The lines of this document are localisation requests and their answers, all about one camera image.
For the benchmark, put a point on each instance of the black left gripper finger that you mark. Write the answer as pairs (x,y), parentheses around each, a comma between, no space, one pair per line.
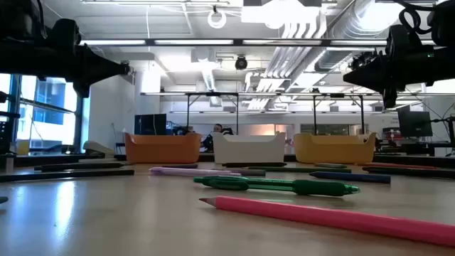
(96,60)
(92,76)

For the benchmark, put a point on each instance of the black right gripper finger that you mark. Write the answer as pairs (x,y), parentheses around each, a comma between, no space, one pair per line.
(380,82)
(377,69)

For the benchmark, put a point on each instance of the red pencil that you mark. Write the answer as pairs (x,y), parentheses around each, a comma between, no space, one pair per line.
(398,166)

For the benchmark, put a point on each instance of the black pen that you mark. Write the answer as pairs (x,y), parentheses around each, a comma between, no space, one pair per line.
(71,175)
(78,166)

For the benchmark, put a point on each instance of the black crayon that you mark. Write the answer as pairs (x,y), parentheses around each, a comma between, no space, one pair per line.
(412,172)

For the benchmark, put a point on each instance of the green mechanical pencil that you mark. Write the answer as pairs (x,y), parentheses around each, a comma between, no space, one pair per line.
(313,187)

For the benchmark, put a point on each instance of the dark blue crayon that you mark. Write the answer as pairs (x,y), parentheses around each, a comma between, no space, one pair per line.
(179,166)

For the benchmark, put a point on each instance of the pale purple mechanical pencil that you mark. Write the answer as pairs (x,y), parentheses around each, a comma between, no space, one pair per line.
(185,171)

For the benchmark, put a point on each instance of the pink pencil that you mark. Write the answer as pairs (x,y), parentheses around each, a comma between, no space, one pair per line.
(320,217)

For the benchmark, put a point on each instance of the dark grey pen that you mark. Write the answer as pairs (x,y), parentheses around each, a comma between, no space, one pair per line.
(252,173)

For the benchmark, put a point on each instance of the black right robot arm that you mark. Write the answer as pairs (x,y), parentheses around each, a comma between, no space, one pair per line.
(444,60)

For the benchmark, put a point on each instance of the black monitor on arm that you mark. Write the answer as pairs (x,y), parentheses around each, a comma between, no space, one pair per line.
(414,124)

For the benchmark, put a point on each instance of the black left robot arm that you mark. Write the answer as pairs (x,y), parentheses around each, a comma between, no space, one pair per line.
(17,57)

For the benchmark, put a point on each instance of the black ceiling spotlight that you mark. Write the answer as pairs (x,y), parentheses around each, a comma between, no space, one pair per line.
(357,60)

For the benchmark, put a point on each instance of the red equipment box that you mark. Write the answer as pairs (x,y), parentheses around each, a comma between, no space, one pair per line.
(391,135)

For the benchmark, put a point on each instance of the black computer monitor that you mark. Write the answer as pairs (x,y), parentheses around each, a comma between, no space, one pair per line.
(149,124)

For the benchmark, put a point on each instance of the yellow plastic bin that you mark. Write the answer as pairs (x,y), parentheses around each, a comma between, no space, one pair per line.
(334,151)

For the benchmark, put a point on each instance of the yellow container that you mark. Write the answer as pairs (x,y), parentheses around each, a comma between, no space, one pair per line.
(23,147)

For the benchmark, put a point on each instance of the orange plastic bin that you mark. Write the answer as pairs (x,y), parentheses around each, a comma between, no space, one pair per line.
(161,149)

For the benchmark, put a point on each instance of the person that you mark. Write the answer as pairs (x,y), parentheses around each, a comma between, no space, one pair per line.
(213,140)

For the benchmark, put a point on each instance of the white plastic bin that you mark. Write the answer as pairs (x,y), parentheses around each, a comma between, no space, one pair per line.
(249,151)

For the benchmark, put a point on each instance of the dark flat eraser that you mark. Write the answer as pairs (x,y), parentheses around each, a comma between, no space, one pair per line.
(3,200)

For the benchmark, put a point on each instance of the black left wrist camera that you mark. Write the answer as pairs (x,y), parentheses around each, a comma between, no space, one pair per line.
(67,32)

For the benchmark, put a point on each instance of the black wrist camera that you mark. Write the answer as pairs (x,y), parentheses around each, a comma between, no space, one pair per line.
(401,39)
(67,32)

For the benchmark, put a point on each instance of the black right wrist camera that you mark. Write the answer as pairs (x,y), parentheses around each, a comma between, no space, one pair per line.
(401,39)

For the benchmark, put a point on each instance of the black metal gantry frame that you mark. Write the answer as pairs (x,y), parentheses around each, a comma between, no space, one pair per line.
(188,117)
(314,117)

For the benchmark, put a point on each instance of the black aluminium table frame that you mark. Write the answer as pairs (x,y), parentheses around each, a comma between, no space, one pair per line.
(409,158)

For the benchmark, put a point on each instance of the black ceiling camera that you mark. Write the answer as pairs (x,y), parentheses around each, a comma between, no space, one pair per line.
(241,63)

